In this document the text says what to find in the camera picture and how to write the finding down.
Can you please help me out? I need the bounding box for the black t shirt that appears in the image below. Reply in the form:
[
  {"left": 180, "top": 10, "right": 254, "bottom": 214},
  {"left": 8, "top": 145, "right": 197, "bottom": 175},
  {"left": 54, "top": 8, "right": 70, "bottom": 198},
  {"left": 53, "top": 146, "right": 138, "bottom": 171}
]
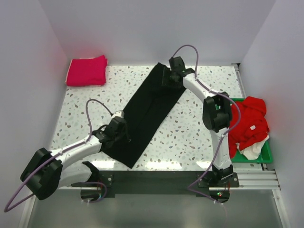
[{"left": 102, "top": 63, "right": 185, "bottom": 168}]

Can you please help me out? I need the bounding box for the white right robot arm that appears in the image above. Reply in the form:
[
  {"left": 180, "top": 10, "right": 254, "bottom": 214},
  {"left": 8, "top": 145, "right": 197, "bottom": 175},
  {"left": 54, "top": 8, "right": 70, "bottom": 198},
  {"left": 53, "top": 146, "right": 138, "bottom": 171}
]
[{"left": 162, "top": 57, "right": 233, "bottom": 187}]

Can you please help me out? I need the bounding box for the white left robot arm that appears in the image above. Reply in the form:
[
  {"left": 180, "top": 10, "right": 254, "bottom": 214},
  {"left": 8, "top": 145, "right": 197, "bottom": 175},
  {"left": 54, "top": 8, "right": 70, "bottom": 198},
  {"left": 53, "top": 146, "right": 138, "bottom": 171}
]
[{"left": 20, "top": 110, "right": 130, "bottom": 200}]

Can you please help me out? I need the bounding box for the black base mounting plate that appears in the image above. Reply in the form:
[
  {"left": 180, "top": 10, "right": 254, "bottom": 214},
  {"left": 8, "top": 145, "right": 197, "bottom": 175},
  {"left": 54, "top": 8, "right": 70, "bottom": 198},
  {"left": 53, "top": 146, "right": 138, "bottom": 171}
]
[{"left": 71, "top": 170, "right": 239, "bottom": 202}]

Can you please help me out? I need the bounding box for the folded pink t shirt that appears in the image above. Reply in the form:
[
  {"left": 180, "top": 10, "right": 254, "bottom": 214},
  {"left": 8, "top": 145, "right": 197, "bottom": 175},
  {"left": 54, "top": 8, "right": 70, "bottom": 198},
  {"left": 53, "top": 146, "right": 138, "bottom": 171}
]
[{"left": 66, "top": 55, "right": 108, "bottom": 87}]

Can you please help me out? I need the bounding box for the red t shirt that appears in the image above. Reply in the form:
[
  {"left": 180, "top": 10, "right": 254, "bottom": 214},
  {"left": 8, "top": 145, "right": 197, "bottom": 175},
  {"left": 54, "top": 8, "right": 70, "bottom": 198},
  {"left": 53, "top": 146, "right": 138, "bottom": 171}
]
[{"left": 228, "top": 96, "right": 270, "bottom": 158}]

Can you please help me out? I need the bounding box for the green plastic basket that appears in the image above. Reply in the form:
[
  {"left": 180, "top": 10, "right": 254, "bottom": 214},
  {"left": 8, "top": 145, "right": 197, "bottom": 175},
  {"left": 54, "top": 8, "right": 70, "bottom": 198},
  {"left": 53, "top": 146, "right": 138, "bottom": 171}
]
[{"left": 229, "top": 97, "right": 274, "bottom": 164}]

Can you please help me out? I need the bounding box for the aluminium rail frame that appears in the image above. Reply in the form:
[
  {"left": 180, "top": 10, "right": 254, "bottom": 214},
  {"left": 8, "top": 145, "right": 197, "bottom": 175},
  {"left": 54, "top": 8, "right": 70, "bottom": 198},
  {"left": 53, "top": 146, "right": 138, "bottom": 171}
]
[{"left": 28, "top": 66, "right": 282, "bottom": 228}]

